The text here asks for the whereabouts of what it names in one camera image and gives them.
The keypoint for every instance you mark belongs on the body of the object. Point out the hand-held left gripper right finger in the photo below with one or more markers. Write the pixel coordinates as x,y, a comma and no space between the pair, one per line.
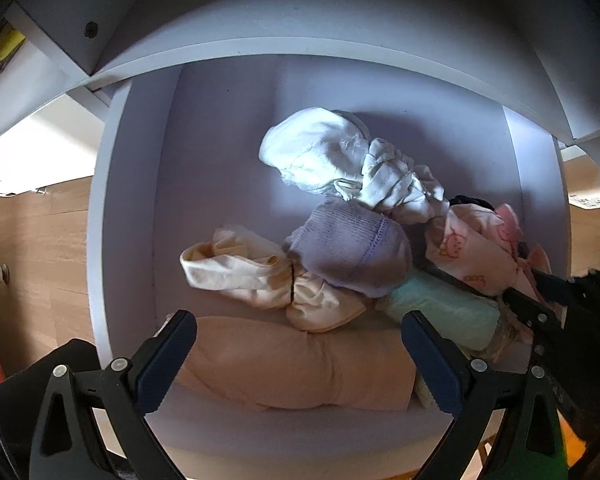
425,355

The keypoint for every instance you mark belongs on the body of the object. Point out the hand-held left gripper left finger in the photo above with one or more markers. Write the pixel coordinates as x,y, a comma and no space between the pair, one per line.
167,360

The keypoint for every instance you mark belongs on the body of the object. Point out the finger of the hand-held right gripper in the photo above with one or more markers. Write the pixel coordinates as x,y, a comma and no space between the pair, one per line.
555,285
530,310

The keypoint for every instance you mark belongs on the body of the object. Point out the mint green cloth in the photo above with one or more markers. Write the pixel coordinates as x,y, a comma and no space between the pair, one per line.
445,310

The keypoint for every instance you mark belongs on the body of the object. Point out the pink printed cloth bundle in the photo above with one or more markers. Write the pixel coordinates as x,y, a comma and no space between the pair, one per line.
470,250

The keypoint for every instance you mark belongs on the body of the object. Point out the cream bundle with black band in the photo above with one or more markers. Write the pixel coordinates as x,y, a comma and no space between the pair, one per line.
230,270

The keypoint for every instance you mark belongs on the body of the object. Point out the peach cloth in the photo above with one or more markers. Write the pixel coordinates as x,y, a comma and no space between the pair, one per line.
280,360

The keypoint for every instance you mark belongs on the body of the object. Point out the lavender knit bundle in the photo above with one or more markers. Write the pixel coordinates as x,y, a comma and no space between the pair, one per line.
350,250

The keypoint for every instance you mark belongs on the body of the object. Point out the white cabinet shelf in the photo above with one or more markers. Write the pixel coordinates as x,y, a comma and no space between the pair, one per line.
220,160

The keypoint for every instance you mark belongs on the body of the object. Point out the pale blue-white cloth bundle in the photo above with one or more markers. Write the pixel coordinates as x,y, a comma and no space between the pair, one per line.
310,150

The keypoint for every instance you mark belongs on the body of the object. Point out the white printed label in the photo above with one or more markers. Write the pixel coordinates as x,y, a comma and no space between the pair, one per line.
587,201

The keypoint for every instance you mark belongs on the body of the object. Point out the yellow object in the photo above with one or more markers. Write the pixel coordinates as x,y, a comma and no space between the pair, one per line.
10,40

